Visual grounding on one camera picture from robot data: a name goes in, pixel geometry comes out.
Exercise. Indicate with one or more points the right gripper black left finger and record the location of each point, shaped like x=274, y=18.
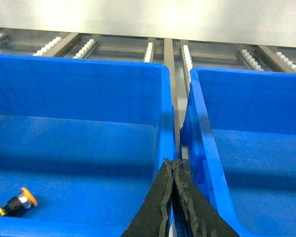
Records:
x=153, y=217

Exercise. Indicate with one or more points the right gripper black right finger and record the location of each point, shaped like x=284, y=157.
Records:
x=193, y=214

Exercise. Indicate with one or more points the yellow mushroom push button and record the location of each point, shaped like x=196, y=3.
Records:
x=18, y=205

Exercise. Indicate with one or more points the large blue crate right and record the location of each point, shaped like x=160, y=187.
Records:
x=240, y=133

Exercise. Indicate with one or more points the large blue crate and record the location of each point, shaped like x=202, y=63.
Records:
x=240, y=133
x=95, y=200

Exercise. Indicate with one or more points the large blue crate left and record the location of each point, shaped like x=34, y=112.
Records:
x=95, y=200

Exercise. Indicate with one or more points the steel roller rack shelf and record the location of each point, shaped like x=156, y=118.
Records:
x=172, y=74

